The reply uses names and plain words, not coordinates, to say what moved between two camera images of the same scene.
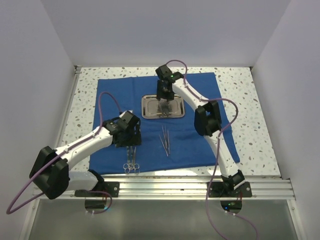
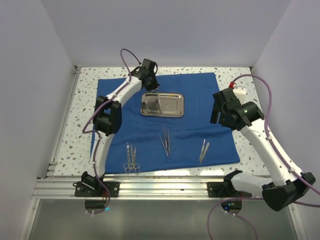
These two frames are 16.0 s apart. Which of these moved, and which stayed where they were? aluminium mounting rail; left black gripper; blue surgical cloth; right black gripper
Moved: right black gripper; left black gripper
Stayed: blue surgical cloth; aluminium mounting rail
